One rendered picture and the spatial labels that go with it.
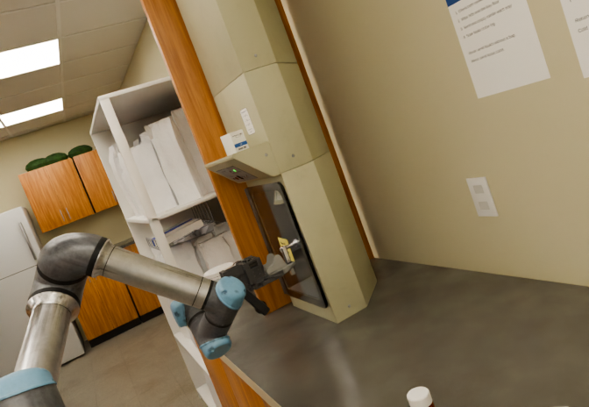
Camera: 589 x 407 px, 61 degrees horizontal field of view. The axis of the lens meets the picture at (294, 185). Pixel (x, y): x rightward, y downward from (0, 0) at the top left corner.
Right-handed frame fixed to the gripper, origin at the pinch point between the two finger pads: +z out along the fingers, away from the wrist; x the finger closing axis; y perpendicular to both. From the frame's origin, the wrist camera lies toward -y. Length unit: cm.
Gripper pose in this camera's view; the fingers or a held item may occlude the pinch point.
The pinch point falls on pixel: (289, 266)
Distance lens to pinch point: 148.9
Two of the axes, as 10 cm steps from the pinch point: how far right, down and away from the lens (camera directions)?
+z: 8.4, -3.6, 4.0
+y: -3.5, -9.3, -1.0
